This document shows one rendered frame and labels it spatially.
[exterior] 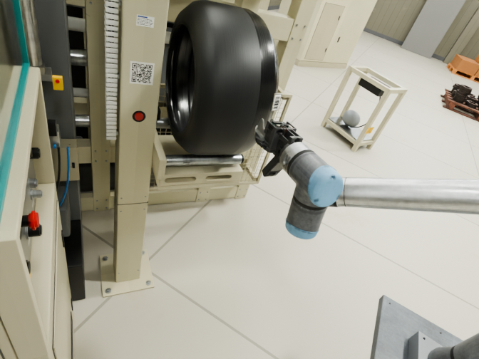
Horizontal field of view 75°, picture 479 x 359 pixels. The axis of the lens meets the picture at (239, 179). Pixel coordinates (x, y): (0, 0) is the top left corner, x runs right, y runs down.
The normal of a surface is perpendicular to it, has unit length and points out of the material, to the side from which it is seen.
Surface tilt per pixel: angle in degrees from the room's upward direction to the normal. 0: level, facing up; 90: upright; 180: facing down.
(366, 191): 62
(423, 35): 83
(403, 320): 0
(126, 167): 90
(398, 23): 90
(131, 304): 0
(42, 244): 0
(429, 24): 83
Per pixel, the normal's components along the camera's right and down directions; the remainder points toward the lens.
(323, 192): 0.41, 0.48
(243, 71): 0.44, 0.15
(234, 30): 0.40, -0.33
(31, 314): 0.36, 0.65
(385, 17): -0.46, 0.46
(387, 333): 0.25, -0.75
